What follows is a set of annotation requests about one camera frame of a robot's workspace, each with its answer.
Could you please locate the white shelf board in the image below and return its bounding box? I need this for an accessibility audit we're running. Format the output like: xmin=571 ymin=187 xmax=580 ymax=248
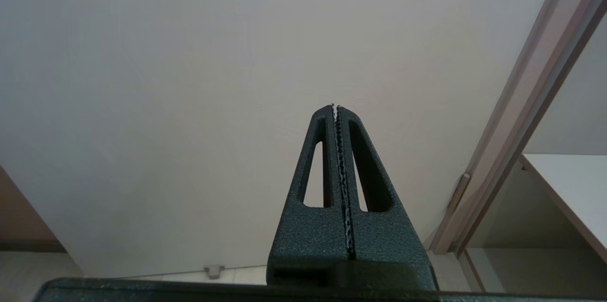
xmin=519 ymin=154 xmax=607 ymax=262

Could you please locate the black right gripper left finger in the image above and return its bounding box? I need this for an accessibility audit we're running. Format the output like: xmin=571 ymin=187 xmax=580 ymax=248
xmin=267 ymin=105 xmax=351 ymax=288

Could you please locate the white room door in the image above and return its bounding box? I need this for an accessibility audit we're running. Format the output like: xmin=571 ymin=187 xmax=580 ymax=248
xmin=0 ymin=0 xmax=565 ymax=279

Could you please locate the dark skirting board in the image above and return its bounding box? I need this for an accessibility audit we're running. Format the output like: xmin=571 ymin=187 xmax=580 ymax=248
xmin=0 ymin=241 xmax=67 ymax=253

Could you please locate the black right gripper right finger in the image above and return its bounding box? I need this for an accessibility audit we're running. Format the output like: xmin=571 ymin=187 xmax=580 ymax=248
xmin=338 ymin=105 xmax=434 ymax=269

